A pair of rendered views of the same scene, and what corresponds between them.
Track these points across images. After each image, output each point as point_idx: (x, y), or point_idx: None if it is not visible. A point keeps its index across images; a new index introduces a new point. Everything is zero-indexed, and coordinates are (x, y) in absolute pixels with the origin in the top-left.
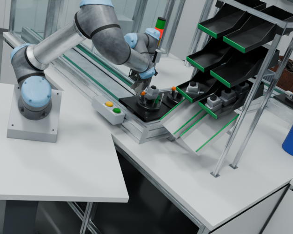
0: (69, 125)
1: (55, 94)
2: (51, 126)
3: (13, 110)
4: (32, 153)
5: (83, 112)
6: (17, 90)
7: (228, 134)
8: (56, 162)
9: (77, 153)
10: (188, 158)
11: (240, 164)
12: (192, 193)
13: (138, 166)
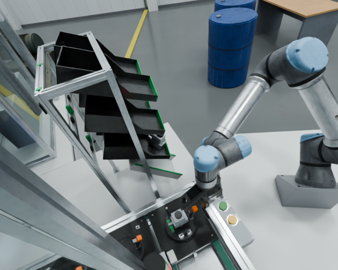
0: (269, 210)
1: (301, 186)
2: (285, 176)
3: None
4: (287, 164)
5: (258, 242)
6: None
7: None
8: (267, 158)
9: (252, 169)
10: (154, 174)
11: (107, 173)
12: (169, 141)
13: None
